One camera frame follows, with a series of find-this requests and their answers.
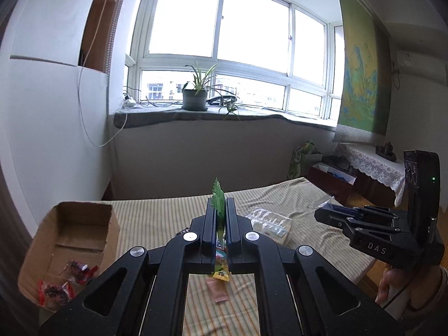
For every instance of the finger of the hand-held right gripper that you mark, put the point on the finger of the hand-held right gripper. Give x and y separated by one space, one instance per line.
364 212
336 220

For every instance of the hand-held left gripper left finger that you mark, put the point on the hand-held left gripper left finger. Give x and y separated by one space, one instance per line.
209 224

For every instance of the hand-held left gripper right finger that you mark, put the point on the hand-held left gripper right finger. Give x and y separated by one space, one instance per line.
231 224

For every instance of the clear plastic wrapper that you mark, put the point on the clear plastic wrapper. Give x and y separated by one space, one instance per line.
323 200

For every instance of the green snack packet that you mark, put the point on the green snack packet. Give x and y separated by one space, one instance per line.
220 203

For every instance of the cardboard box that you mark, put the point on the cardboard box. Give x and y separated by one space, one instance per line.
80 224

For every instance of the person's right forearm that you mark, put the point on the person's right forearm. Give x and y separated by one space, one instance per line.
427 297

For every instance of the person's right hand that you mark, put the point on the person's right hand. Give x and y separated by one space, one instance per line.
385 285

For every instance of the red box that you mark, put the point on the red box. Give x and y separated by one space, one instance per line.
329 182

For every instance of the clear plastic snack packet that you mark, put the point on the clear plastic snack packet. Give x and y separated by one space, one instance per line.
271 224

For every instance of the white lace tablecloth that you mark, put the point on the white lace tablecloth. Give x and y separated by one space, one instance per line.
378 171

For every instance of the striped bed sheet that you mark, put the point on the striped bed sheet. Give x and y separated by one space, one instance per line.
157 217

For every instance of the pink snack packet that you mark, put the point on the pink snack packet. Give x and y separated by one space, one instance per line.
217 290

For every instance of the green patterned bag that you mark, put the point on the green patterned bag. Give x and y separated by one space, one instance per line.
299 159

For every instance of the small trailing plant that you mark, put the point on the small trailing plant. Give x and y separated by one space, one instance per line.
231 110

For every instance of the black object on sill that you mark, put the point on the black object on sill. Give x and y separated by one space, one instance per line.
220 98

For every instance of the potted spider plant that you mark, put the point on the potted spider plant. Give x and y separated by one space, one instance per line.
194 98

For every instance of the white air conditioner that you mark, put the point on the white air conditioner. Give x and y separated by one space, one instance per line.
420 64

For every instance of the red candy packet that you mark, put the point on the red candy packet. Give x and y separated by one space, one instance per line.
54 292
78 269

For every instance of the white power strip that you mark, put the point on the white power strip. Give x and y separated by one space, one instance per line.
129 103

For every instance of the window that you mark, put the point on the window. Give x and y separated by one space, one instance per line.
224 24

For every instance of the green landscape wall scroll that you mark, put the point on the green landscape wall scroll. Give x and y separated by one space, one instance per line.
360 63

